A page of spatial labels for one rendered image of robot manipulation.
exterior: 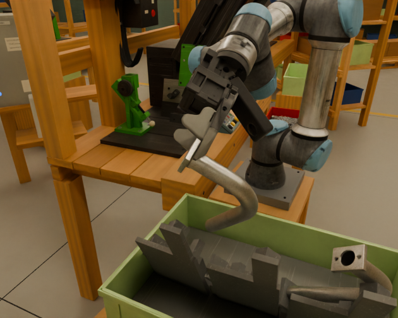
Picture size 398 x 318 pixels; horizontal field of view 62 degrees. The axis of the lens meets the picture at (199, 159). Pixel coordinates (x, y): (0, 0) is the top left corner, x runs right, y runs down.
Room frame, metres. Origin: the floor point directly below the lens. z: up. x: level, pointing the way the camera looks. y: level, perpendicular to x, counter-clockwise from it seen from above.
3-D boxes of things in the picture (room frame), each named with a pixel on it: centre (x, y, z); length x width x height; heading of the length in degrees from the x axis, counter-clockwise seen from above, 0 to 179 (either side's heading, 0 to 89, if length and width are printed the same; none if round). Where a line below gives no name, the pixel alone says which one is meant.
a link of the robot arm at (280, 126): (1.08, -0.26, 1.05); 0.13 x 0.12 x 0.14; 49
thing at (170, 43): (2.00, 0.15, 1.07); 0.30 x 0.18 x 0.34; 158
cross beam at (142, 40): (1.98, 0.41, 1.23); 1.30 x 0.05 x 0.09; 158
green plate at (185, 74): (1.75, 0.03, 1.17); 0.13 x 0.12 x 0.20; 158
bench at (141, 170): (1.84, 0.06, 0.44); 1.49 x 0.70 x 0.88; 158
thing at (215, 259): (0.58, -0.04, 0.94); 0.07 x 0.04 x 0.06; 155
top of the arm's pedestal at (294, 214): (1.08, -0.25, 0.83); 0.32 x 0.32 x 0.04; 62
